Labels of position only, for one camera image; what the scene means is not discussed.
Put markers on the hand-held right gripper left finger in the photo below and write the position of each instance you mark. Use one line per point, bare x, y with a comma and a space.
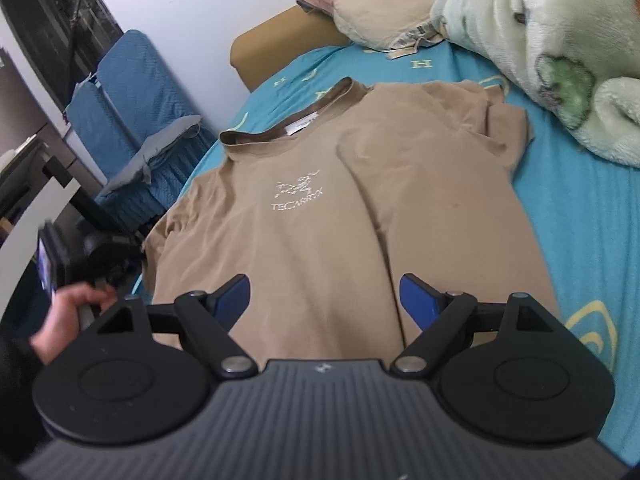
235, 301

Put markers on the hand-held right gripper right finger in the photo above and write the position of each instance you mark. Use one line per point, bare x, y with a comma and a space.
418, 301

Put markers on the tan t-shirt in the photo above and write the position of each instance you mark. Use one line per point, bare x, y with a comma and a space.
325, 220

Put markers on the person's left hand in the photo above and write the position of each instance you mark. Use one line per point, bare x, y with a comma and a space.
62, 320

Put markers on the white desk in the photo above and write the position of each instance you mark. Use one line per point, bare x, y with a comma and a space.
35, 230

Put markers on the grey cloth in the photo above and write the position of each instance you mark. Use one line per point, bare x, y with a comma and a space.
160, 147

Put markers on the teal printed bed sheet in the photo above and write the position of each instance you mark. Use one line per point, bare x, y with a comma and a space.
575, 240

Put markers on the dark cabinet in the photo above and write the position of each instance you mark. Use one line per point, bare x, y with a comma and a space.
55, 25

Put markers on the brown padded headboard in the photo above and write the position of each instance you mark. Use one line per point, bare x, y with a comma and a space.
280, 40

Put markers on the pale green fleece blanket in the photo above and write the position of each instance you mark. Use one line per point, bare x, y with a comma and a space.
555, 45

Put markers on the beige patchwork pillow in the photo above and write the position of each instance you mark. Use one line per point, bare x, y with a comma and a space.
380, 5

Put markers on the black metal frame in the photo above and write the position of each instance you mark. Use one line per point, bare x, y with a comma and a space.
85, 200

